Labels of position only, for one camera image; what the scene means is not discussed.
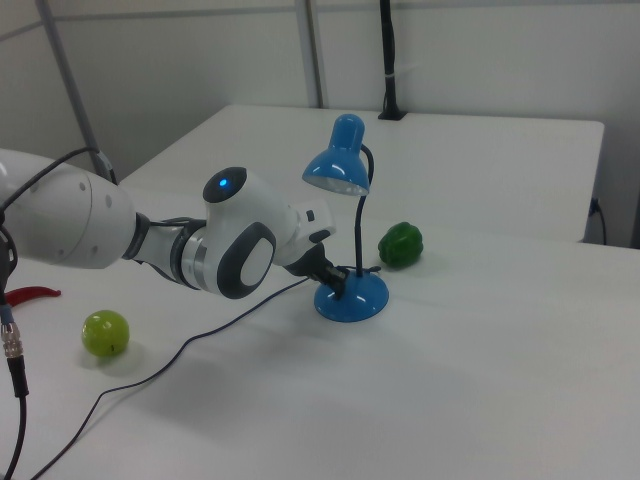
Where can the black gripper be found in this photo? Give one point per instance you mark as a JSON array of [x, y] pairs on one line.
[[307, 262]]

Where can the blue gooseneck desk lamp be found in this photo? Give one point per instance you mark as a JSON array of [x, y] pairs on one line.
[[360, 300]]

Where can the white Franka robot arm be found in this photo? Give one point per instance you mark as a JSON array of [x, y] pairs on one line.
[[75, 220]]

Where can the dark green bell pepper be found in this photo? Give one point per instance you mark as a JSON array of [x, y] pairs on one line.
[[401, 246]]

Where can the lime green round fruit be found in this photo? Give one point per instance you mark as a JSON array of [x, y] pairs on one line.
[[105, 334]]

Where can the red chili pepper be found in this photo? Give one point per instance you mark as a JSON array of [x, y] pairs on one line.
[[30, 294]]

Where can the black camera stand with clamp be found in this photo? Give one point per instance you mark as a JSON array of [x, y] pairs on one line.
[[391, 60]]

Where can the grey partition post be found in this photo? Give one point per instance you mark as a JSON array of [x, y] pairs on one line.
[[65, 65], [313, 50]]

